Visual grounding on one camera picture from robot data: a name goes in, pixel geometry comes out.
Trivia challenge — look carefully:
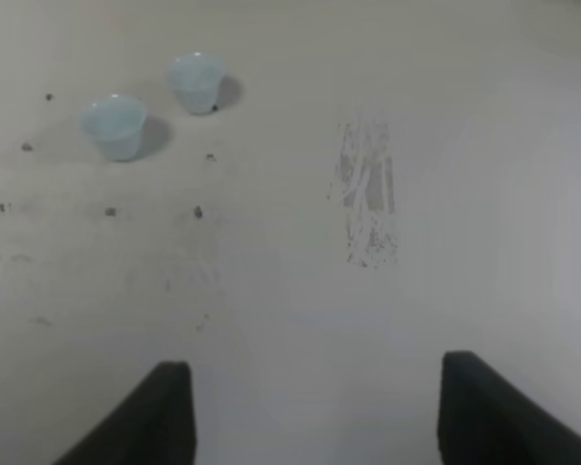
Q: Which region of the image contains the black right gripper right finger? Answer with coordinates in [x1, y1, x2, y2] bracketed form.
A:
[438, 351, 581, 465]

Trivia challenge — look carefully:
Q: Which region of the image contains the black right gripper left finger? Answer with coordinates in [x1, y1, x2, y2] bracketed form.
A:
[57, 362, 197, 465]

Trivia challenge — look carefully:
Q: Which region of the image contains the near light blue teacup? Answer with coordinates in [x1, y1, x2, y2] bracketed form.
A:
[79, 94, 147, 163]

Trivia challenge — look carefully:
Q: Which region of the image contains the light blue teacup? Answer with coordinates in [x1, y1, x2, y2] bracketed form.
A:
[79, 94, 147, 163]
[166, 52, 226, 115]

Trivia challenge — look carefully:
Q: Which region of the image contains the far light blue teacup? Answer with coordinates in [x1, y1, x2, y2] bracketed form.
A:
[166, 52, 226, 115]

